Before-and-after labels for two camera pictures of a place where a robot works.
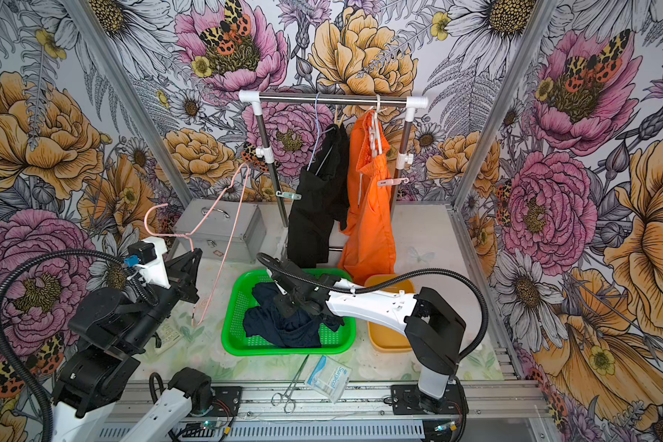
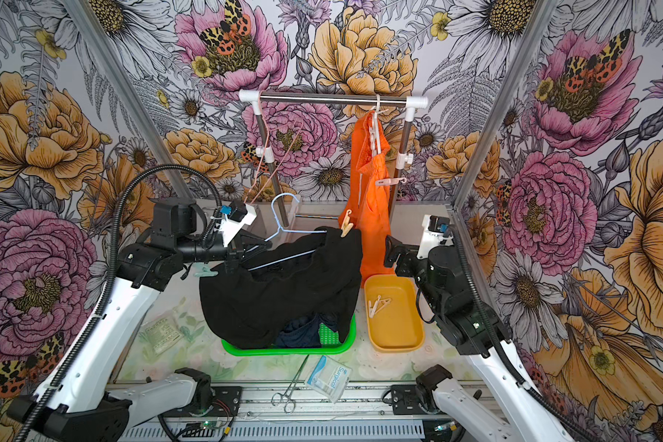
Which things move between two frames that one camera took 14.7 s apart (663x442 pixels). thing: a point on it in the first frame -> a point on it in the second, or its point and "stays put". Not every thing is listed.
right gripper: [284, 308] -> [408, 254]
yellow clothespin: [336, 120] -> [347, 226]
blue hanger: [319, 131] -> [279, 228]
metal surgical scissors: [278, 398] stays put
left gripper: [182, 280] -> [237, 250]
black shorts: [323, 195] -> [316, 273]
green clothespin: [289, 195] -> [203, 270]
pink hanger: [193, 322] -> [279, 141]
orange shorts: [366, 242] stays put
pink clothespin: [392, 181] stays put
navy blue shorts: [264, 319] stays put
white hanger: [375, 126] stays put
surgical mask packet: [329, 378] stays put
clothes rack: [403, 161] stays put
